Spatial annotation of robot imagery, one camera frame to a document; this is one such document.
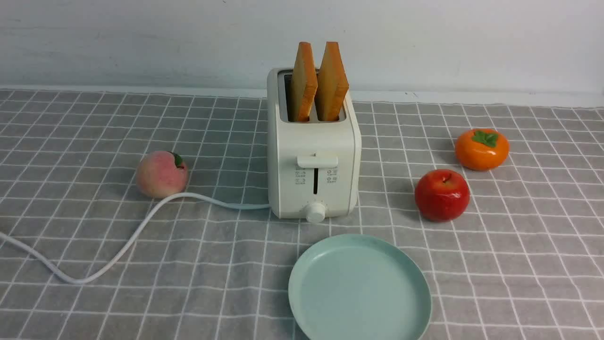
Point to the toasted bread slice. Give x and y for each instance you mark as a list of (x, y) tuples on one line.
[(333, 84), (303, 85)]

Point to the grey checked tablecloth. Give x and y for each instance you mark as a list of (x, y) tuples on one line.
[(523, 262)]

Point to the orange persimmon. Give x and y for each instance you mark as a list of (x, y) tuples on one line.
[(482, 149)]

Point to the pink peach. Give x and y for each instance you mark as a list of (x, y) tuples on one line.
[(161, 174)]

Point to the light green round plate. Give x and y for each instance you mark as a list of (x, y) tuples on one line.
[(359, 287)]

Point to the white two-slot toaster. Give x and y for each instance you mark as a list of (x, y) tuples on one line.
[(313, 167)]

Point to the red apple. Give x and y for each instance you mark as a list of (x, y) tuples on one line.
[(442, 195)]

